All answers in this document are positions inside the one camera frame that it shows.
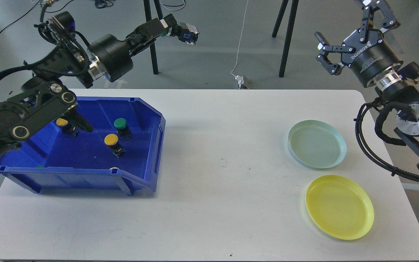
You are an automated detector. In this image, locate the yellow plate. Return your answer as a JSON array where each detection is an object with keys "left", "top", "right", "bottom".
[{"left": 305, "top": 175, "right": 375, "bottom": 241}]

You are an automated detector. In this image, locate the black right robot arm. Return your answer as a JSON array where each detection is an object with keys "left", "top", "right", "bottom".
[{"left": 315, "top": 0, "right": 419, "bottom": 182}]

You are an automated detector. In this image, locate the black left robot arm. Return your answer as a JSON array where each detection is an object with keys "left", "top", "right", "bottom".
[{"left": 0, "top": 12, "right": 200, "bottom": 156}]

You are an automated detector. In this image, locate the black tripod leg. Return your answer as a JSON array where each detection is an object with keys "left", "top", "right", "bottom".
[
  {"left": 153, "top": 0, "right": 169, "bottom": 36},
  {"left": 143, "top": 0, "right": 159, "bottom": 75},
  {"left": 271, "top": 0, "right": 289, "bottom": 38},
  {"left": 278, "top": 0, "right": 299, "bottom": 78}
]

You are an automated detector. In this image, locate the yellow push button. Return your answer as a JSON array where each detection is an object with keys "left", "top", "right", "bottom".
[
  {"left": 56, "top": 118, "right": 79, "bottom": 136},
  {"left": 104, "top": 133, "right": 126, "bottom": 158}
]

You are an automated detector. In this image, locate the blue plastic bin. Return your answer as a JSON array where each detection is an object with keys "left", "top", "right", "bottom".
[{"left": 0, "top": 97, "right": 166, "bottom": 196}]

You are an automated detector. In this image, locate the black floor cable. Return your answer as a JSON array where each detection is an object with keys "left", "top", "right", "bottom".
[{"left": 0, "top": 0, "right": 75, "bottom": 59}]

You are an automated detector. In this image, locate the white cable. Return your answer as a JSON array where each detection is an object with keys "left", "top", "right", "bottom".
[{"left": 230, "top": 0, "right": 250, "bottom": 77}]

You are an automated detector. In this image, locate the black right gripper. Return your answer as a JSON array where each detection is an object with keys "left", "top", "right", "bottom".
[{"left": 315, "top": 0, "right": 403, "bottom": 88}]

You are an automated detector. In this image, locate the green push button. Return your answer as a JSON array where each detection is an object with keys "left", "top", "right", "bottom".
[{"left": 113, "top": 118, "right": 133, "bottom": 140}]

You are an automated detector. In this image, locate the light green plate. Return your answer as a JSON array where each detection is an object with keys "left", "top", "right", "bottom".
[{"left": 287, "top": 120, "right": 347, "bottom": 169}]

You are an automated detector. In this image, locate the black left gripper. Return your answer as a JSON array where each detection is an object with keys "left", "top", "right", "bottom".
[{"left": 88, "top": 16, "right": 200, "bottom": 82}]

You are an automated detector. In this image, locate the white power adapter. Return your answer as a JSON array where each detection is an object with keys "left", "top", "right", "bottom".
[{"left": 234, "top": 75, "right": 252, "bottom": 90}]

